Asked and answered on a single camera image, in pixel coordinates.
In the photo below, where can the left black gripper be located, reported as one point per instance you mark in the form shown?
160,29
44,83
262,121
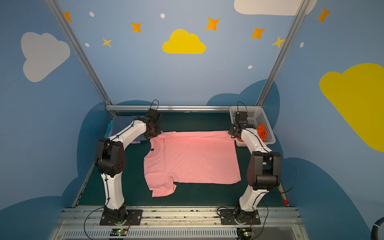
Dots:
154,132

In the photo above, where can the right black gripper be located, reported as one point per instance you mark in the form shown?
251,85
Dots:
234,131

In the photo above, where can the white plastic laundry basket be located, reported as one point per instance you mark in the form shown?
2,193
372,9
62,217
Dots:
255,117

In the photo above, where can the pink t shirt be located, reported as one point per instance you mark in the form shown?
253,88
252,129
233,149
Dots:
190,157

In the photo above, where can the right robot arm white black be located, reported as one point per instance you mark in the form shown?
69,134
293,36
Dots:
263,174

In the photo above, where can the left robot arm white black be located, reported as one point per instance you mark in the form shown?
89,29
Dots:
110,161

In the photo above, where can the orange t shirt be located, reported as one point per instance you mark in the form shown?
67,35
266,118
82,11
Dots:
261,129

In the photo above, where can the folded grey blue t shirt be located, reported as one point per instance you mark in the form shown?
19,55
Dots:
123,123

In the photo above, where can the folded teal t shirt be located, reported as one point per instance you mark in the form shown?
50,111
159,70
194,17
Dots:
109,129

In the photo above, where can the right green circuit board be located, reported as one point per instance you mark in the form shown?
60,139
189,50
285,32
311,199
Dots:
244,234

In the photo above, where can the green circuit board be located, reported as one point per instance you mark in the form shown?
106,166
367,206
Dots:
244,234
119,232

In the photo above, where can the left green circuit board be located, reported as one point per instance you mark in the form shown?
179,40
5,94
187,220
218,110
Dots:
119,232

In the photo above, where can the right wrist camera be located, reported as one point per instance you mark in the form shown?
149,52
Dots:
241,118

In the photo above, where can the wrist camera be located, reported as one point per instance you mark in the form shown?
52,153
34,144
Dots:
241,118
153,114

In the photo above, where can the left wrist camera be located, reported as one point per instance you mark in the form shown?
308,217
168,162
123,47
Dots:
153,114

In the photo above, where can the aluminium frame back crossbar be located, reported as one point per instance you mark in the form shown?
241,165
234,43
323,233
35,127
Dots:
162,108

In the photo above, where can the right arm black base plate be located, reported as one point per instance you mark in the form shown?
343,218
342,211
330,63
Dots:
228,216

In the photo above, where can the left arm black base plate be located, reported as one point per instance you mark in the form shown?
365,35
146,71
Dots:
135,216

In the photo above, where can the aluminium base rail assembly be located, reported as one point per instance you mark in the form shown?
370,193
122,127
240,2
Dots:
179,223

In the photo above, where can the aluminium frame left post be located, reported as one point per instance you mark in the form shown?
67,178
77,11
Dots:
64,24

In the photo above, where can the aluminium frame post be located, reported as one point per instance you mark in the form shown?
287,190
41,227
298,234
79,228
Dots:
64,24
290,37

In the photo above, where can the aluminium frame right post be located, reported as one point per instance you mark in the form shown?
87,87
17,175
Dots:
290,37

